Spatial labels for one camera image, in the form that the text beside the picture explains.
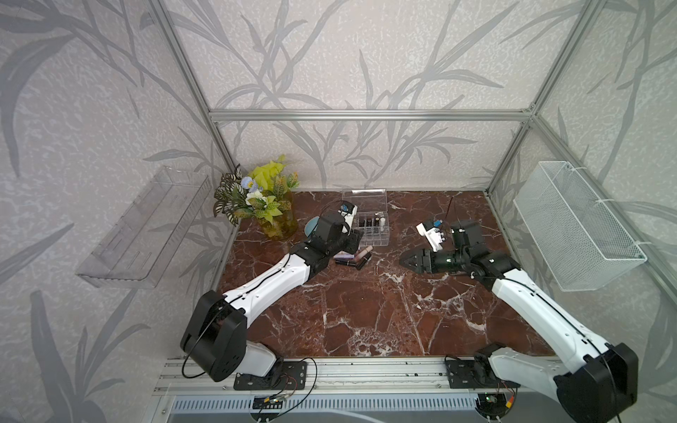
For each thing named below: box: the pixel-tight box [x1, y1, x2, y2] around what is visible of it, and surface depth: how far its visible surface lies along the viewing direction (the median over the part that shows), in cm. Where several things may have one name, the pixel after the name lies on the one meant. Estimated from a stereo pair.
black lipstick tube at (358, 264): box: [334, 253, 372, 271], surface depth 98 cm
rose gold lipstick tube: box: [354, 244, 373, 262], surface depth 101 cm
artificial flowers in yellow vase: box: [213, 155, 300, 240], surface depth 90 cm
